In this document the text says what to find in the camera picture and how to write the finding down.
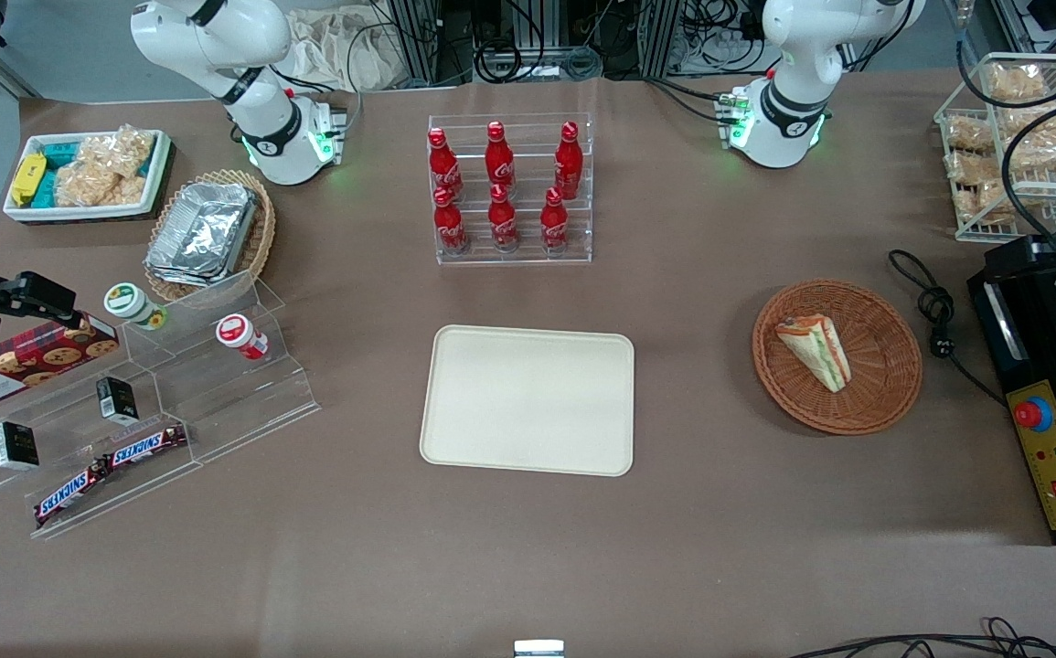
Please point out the black machine with yellow panel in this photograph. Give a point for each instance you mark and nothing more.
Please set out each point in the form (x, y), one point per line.
(1040, 366)

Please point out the beige cloth bag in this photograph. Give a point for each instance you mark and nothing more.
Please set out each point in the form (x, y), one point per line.
(345, 50)

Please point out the clear acrylic bottle rack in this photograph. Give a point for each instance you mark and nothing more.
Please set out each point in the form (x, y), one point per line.
(528, 256)

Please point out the clear acrylic stepped shelf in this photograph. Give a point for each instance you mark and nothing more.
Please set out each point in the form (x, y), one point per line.
(217, 402)

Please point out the cream plastic tray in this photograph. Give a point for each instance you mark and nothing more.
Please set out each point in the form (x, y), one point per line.
(528, 400)

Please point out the teal snack packet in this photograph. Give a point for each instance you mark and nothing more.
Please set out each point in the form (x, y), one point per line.
(46, 188)
(59, 152)

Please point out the brown round wicker basket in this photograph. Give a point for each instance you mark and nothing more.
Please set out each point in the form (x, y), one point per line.
(884, 366)

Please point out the red emergency stop button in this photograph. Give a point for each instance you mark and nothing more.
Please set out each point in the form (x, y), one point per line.
(1032, 415)

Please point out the clear bagged pastry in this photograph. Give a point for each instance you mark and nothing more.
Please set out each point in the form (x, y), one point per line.
(968, 133)
(1014, 82)
(971, 169)
(980, 206)
(1053, 142)

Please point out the red cola bottle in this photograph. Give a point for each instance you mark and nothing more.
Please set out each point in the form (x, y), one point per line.
(444, 166)
(450, 227)
(568, 164)
(503, 222)
(554, 224)
(499, 160)

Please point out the yellow snack packet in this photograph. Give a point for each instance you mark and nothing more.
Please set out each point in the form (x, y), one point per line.
(27, 179)

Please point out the brown table cover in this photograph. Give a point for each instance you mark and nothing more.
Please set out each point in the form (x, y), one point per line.
(528, 567)

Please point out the light wicker basket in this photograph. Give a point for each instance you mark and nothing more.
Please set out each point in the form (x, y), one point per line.
(258, 233)

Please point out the brown Snickers bar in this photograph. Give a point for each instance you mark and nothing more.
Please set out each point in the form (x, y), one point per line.
(70, 494)
(145, 447)

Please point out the green lid sunflower cup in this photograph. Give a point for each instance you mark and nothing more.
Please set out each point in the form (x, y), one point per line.
(128, 303)

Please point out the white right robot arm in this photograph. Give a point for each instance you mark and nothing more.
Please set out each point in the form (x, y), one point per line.
(217, 41)

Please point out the small black box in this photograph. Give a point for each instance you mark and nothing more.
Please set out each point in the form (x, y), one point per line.
(16, 446)
(116, 400)

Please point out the wrapped triangle sandwich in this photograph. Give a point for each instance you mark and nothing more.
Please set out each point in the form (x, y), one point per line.
(820, 352)

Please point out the red tartan cookie box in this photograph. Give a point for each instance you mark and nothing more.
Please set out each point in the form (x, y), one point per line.
(25, 366)

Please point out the aluminium frame post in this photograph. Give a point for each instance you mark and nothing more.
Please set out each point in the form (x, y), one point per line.
(660, 37)
(432, 41)

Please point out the aluminium foil tray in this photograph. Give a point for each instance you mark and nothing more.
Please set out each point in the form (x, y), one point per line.
(203, 233)

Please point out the white rectangular snack bin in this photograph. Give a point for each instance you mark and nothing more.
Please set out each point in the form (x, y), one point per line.
(25, 212)

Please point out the clear rice cracker bag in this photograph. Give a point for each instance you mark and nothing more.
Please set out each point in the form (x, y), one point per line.
(121, 151)
(87, 185)

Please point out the red lid strawberry cup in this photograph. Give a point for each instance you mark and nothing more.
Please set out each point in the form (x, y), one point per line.
(237, 333)

